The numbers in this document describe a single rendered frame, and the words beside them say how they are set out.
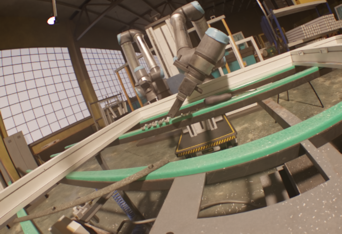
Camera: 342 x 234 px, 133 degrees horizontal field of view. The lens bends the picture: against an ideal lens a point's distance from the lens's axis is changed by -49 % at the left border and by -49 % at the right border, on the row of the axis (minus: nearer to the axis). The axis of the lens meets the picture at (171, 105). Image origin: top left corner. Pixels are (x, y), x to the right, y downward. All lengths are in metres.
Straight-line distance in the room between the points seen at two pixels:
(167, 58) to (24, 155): 6.37
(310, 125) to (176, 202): 0.22
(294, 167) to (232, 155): 0.39
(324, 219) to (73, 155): 0.66
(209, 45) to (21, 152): 6.82
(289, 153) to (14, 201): 0.67
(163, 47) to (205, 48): 1.30
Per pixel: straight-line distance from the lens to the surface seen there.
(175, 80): 1.64
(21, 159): 6.84
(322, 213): 0.17
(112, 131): 0.76
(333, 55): 0.62
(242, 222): 0.16
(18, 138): 6.92
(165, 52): 1.77
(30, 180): 0.58
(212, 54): 0.51
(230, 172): 0.24
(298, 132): 0.25
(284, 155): 0.24
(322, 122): 0.27
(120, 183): 0.29
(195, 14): 1.13
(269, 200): 0.54
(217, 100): 0.54
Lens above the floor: 0.99
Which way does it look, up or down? 7 degrees down
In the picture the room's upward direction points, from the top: 23 degrees counter-clockwise
